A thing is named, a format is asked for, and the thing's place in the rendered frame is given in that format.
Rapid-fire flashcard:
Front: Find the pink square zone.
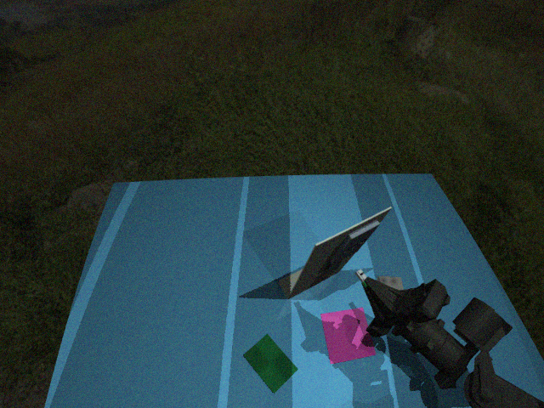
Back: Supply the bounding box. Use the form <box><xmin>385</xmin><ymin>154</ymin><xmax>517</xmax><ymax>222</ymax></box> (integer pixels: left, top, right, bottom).
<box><xmin>320</xmin><ymin>307</ymin><xmax>376</xmax><ymax>364</ymax></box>

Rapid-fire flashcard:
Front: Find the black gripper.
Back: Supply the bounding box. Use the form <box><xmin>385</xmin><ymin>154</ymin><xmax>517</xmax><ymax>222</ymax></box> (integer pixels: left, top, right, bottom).
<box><xmin>361</xmin><ymin>276</ymin><xmax>448</xmax><ymax>356</ymax></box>

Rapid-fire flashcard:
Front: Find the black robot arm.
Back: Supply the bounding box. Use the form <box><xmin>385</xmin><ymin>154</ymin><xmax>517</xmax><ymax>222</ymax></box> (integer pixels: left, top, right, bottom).
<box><xmin>424</xmin><ymin>297</ymin><xmax>544</xmax><ymax>408</ymax></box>

